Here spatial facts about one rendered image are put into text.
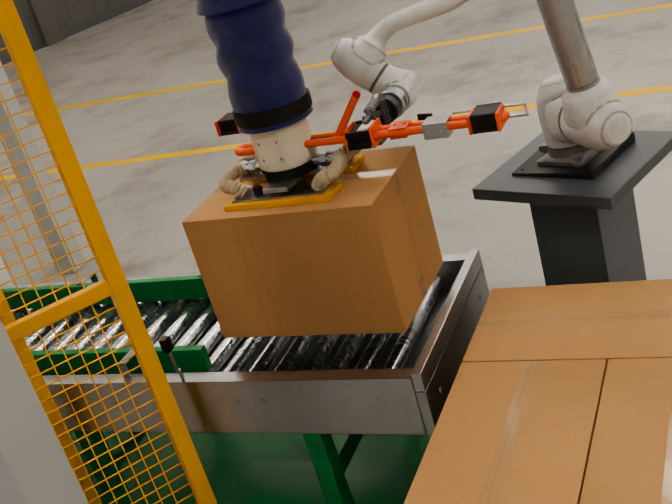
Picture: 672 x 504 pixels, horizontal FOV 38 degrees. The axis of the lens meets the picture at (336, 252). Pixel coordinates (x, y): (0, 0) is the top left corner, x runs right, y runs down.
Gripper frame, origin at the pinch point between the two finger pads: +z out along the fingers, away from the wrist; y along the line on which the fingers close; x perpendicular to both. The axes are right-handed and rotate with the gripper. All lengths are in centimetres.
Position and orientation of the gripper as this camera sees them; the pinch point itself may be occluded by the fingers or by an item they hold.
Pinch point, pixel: (367, 133)
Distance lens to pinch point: 268.0
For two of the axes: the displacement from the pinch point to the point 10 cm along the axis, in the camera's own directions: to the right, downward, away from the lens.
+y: 2.7, 8.7, 4.2
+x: -9.0, 0.7, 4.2
